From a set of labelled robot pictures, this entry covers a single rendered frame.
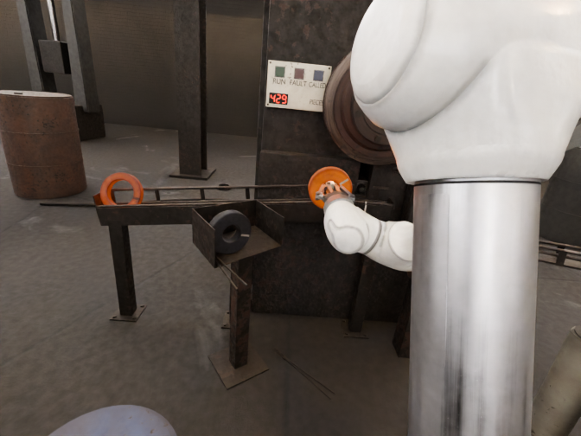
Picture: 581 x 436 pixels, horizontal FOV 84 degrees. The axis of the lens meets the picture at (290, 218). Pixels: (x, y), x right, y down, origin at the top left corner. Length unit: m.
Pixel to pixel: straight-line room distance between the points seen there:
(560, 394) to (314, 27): 1.57
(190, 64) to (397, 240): 3.47
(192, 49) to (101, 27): 4.54
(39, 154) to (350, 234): 3.11
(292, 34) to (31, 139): 2.60
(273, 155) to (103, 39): 7.15
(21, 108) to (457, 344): 3.44
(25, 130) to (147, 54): 4.83
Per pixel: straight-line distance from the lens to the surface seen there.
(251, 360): 1.58
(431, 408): 0.35
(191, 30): 4.04
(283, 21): 1.50
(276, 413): 1.43
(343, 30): 1.51
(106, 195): 1.66
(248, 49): 7.50
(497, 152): 0.28
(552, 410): 1.53
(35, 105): 3.48
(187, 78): 4.03
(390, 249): 0.84
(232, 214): 1.08
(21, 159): 3.62
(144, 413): 0.93
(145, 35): 8.03
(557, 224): 3.95
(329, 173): 1.13
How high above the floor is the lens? 1.15
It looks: 22 degrees down
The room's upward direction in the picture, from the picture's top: 6 degrees clockwise
